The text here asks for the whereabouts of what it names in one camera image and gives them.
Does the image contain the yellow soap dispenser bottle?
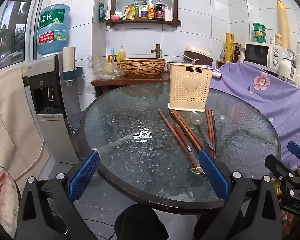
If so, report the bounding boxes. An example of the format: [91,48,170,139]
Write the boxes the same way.
[116,45,126,65]

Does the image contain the wooden counter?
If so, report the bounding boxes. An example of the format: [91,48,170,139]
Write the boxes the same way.
[91,72,170,98]

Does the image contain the white paper cup sleeve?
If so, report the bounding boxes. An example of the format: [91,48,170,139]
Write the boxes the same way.
[63,46,76,80]

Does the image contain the window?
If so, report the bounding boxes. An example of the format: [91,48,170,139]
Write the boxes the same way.
[0,0,44,70]

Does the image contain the grey water dispenser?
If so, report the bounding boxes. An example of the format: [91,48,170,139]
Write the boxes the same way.
[23,54,81,164]

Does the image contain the white microwave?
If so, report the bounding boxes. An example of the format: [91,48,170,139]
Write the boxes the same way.
[244,42,289,74]

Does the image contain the white kettle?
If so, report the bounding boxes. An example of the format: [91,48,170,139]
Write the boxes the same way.
[278,51,297,80]

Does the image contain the beige cloth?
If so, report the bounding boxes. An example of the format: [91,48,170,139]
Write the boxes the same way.
[0,66,51,180]

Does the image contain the amber sauce bottle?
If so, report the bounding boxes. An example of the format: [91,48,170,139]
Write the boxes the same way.
[148,1,156,20]

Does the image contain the dark cloth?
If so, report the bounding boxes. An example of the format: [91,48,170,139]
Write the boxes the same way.
[114,204,170,240]

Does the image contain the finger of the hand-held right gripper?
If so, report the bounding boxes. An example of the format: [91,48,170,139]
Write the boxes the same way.
[287,141,300,164]
[265,154,300,180]

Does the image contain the blue water jug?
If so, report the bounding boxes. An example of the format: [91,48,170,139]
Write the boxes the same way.
[37,4,71,57]

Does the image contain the yellow roll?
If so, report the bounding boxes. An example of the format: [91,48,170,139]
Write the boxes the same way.
[225,32,234,63]

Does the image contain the black chopstick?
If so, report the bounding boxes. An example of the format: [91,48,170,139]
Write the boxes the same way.
[209,109,216,157]
[211,110,217,157]

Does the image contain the brass faucet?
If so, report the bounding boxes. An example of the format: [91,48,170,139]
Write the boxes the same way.
[150,44,163,58]

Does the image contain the clear plastic spoon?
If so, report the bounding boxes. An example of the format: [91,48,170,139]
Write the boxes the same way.
[215,115,228,154]

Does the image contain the cream perforated utensil holder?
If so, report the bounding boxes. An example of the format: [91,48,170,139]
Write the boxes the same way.
[167,60,213,112]

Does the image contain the green cup holder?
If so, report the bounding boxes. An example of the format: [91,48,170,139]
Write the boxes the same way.
[62,66,83,83]

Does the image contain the wooden-handled metal spoon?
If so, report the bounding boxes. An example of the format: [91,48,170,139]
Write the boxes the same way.
[173,123,205,175]

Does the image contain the green packet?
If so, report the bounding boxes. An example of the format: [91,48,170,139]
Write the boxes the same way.
[98,2,106,23]

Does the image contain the purple floral cloth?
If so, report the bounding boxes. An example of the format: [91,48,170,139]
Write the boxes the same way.
[209,62,300,165]

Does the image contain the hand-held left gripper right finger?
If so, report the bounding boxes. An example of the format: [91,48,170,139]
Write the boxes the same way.
[194,149,283,240]

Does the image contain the cooking oil bottle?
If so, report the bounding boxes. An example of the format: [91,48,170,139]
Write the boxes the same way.
[140,1,149,20]

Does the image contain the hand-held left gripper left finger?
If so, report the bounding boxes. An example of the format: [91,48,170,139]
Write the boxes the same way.
[16,149,101,240]

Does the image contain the brown wooden chopstick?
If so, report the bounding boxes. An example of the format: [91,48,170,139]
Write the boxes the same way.
[174,109,205,149]
[205,109,214,157]
[157,109,202,169]
[170,109,203,151]

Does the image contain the wooden framed mirror shelf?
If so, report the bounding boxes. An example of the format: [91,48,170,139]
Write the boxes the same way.
[105,0,182,28]

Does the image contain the clear plastic bags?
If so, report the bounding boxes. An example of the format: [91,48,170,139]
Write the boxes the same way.
[83,55,125,80]

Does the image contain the round glass table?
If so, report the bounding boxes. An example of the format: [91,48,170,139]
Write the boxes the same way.
[80,81,282,214]

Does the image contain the yellow seasoning pouch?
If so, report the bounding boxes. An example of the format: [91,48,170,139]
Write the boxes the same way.
[121,5,135,20]

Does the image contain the brown and white rice cooker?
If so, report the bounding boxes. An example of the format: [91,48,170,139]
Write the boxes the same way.
[182,46,214,68]

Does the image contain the beige lidded container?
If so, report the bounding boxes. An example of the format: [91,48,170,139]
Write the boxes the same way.
[270,34,283,46]

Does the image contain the beige rolled mat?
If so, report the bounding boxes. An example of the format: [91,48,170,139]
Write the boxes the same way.
[276,0,290,50]

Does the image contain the woven pattern sink basin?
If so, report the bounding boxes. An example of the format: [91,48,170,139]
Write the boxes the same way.
[120,58,166,78]

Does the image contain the dark soy sauce bottle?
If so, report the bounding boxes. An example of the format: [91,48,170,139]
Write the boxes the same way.
[155,0,165,21]

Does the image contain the round patterned cushion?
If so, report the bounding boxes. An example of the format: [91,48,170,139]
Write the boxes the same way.
[0,164,21,239]

